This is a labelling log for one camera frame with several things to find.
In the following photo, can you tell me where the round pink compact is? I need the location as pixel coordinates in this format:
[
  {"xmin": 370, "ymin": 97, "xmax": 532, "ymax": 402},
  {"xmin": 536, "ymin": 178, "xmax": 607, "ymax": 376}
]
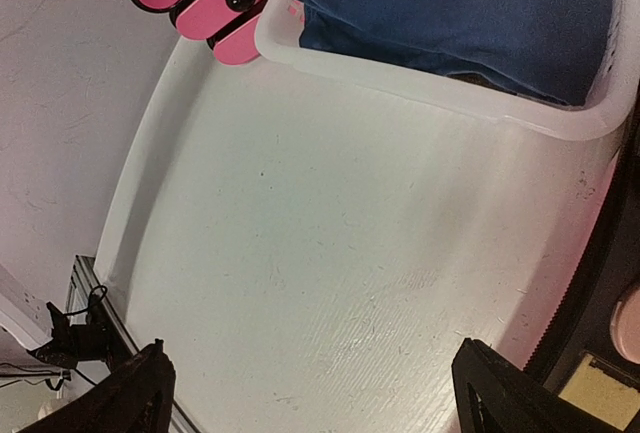
[{"xmin": 610, "ymin": 285, "xmax": 640, "ymax": 364}]

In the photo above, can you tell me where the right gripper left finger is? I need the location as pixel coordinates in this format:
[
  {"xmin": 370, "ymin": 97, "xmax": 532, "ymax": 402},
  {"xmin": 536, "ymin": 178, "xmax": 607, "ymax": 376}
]
[{"xmin": 22, "ymin": 339, "xmax": 175, "ymax": 433}]

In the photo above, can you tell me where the white plastic mesh basket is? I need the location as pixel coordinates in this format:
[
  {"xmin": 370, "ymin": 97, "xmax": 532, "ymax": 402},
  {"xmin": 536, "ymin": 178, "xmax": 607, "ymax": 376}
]
[{"xmin": 255, "ymin": 0, "xmax": 639, "ymax": 141}]

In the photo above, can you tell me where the blue item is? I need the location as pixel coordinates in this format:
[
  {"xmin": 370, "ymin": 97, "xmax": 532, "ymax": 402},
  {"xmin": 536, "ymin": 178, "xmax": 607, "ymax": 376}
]
[{"xmin": 298, "ymin": 0, "xmax": 613, "ymax": 106}]

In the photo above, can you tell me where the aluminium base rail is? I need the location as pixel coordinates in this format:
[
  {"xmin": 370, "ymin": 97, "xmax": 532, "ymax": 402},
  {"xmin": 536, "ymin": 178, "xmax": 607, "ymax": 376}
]
[{"xmin": 48, "ymin": 256, "xmax": 198, "ymax": 432}]

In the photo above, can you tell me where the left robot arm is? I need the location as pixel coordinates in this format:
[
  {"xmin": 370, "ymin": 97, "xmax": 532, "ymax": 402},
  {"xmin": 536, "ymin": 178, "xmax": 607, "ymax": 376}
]
[{"xmin": 0, "ymin": 266, "xmax": 53, "ymax": 353}]

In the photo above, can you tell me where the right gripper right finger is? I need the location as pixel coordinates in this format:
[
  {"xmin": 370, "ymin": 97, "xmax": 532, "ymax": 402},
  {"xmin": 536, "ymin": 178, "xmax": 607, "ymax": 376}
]
[{"xmin": 451, "ymin": 338, "xmax": 595, "ymax": 432}]

